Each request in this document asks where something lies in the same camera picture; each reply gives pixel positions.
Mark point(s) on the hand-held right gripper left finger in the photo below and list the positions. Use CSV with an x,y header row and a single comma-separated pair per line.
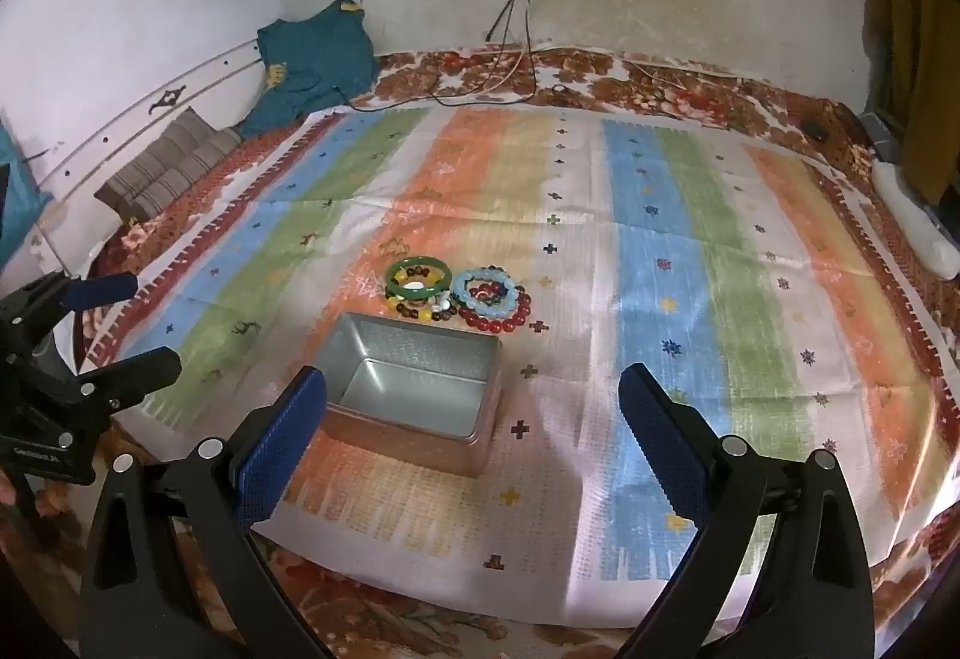
x,y
279,449

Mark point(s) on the green jade bangle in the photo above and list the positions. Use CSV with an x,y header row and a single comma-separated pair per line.
x,y
409,288

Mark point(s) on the yellow hanging cloth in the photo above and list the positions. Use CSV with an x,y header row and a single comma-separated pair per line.
x,y
915,51

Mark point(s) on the rectangular metal tin box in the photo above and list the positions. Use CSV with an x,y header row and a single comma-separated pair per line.
x,y
420,389

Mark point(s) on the white bolster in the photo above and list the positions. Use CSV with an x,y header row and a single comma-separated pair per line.
x,y
911,216

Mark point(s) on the striped colourful cloth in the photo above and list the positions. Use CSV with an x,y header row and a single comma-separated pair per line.
x,y
645,299

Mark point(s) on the striped brown pillow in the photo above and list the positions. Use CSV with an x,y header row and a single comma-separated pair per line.
x,y
169,167

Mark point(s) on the small black object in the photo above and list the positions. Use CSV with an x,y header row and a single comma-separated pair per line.
x,y
814,130

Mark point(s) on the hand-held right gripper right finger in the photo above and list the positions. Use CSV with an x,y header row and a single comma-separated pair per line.
x,y
664,449

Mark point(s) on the teal garment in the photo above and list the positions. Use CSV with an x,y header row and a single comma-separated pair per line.
x,y
315,59

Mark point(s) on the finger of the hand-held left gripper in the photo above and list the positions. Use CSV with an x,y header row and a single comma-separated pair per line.
x,y
101,291
139,375

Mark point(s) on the floral bed sheet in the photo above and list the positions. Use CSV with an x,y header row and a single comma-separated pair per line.
x,y
675,92

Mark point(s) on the teal cloth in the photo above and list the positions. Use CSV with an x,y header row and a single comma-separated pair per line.
x,y
19,201

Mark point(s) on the white bed headboard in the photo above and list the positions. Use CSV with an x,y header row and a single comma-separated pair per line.
x,y
112,119

